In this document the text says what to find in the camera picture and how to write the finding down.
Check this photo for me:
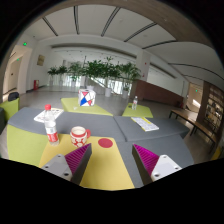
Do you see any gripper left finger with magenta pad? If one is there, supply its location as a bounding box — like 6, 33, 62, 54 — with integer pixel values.
42, 144, 92, 185

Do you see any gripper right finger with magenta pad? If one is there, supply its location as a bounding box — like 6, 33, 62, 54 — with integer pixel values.
132, 144, 181, 185

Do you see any clear water bottle red cap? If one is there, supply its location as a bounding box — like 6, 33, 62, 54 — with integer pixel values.
44, 104, 59, 146

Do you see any small distant water bottle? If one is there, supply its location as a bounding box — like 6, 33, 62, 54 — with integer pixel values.
132, 96, 138, 110

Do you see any red and white mug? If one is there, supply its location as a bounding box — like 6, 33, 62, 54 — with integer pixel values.
70, 126, 91, 147

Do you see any red round coaster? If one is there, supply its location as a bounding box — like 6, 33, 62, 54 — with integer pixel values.
98, 138, 113, 148

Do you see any yellow and white booklet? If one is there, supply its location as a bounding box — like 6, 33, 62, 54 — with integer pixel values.
132, 117, 159, 132

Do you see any green table on right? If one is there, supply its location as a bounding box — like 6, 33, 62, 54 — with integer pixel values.
123, 103, 153, 118

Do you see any green table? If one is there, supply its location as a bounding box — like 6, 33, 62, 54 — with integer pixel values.
123, 103, 153, 118
61, 97, 111, 116

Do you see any white booklet on left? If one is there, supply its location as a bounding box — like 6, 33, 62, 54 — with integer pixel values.
34, 108, 64, 123

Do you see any long wooden bench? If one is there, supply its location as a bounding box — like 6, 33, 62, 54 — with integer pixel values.
169, 110, 217, 153

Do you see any green table on left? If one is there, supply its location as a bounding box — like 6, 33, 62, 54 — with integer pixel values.
61, 97, 111, 116

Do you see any white red blue polyhedron box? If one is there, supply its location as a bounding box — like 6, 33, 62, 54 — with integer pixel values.
78, 89, 96, 106

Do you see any wooden bookshelf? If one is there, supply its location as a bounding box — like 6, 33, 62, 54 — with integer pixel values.
197, 82, 224, 138

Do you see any green armchair at left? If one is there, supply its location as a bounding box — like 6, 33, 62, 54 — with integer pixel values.
0, 92, 19, 134

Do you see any red fire extinguisher box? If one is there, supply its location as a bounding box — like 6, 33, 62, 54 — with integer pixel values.
33, 80, 39, 90

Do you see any row of potted green plants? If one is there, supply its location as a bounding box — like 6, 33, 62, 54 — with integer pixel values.
48, 57, 141, 91

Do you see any framed wall picture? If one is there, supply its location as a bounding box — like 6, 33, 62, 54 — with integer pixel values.
37, 55, 45, 66

